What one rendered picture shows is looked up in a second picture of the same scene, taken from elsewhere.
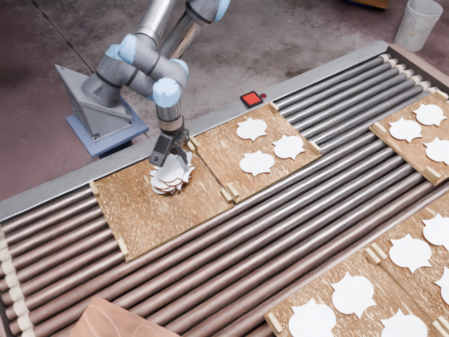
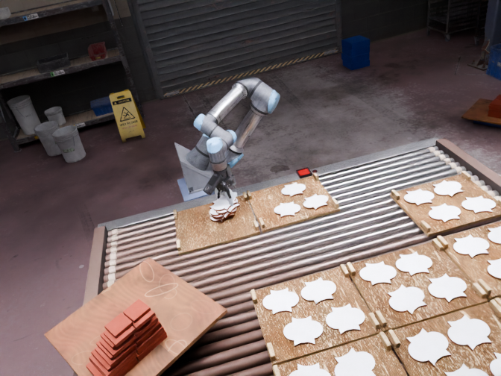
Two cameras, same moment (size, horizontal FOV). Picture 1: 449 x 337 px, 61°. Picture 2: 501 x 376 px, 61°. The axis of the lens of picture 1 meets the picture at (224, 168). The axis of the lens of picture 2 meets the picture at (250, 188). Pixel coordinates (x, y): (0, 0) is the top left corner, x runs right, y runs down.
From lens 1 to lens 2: 1.06 m
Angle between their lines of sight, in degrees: 27
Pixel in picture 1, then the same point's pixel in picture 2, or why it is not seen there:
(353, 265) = (328, 275)
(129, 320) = (162, 271)
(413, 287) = (370, 294)
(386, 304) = (342, 301)
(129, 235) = (186, 240)
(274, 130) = (311, 192)
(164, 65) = (218, 131)
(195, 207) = (233, 230)
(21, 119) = (165, 201)
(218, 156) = (262, 204)
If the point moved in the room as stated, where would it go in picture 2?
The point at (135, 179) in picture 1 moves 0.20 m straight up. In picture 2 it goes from (203, 212) to (194, 181)
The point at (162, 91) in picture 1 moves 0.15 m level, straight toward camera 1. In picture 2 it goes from (209, 142) to (203, 159)
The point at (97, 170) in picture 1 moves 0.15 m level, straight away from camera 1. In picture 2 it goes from (183, 207) to (182, 192)
